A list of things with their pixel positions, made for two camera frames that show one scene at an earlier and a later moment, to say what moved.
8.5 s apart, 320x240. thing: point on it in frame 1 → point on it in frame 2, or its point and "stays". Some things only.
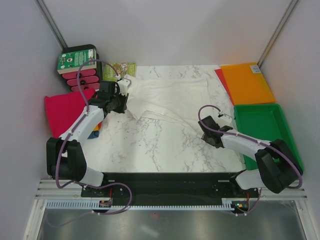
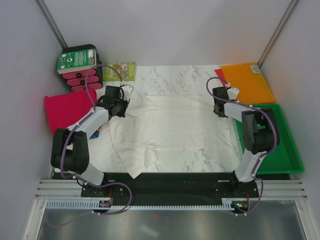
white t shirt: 187,101 → 167,133
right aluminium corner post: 276,32 stays
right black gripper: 204,137 → 220,115
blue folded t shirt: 94,134 stays
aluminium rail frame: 63,189 stays
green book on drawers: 69,62 stays
